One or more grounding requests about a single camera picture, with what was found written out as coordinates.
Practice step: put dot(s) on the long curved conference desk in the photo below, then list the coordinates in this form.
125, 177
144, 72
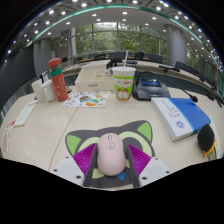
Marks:
146, 64

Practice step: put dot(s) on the colourful sticker sheet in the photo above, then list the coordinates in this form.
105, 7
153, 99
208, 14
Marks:
87, 99

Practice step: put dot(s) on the pink computer mouse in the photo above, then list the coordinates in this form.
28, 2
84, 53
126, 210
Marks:
111, 155

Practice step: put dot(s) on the white lidded mug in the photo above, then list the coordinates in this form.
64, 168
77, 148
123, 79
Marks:
48, 90

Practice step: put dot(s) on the paper cup with straw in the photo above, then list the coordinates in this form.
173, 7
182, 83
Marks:
123, 83

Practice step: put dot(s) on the beige cardboard box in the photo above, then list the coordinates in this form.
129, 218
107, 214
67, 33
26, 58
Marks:
95, 80

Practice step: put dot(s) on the black gooseneck desk microphone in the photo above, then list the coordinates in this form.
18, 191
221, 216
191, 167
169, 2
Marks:
150, 88

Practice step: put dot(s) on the blue and white book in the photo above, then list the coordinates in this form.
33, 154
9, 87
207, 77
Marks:
181, 116

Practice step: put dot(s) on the grey cat-face mouse pad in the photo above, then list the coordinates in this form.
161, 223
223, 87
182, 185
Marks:
138, 131

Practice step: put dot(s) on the white booklet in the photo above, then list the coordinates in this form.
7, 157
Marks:
25, 113

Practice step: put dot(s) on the dark office chairs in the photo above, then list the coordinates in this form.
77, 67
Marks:
155, 58

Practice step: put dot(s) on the red bottle with green band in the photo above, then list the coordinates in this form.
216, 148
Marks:
59, 83

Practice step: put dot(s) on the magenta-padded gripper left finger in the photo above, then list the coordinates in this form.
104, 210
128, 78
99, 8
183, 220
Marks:
83, 160

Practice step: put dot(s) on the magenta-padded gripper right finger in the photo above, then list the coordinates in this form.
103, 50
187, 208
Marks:
140, 160

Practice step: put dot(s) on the stack of white paper cups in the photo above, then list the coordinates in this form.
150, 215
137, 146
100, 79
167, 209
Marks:
37, 90

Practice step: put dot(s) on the ceiling lights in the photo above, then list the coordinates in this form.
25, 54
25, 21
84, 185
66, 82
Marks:
124, 13

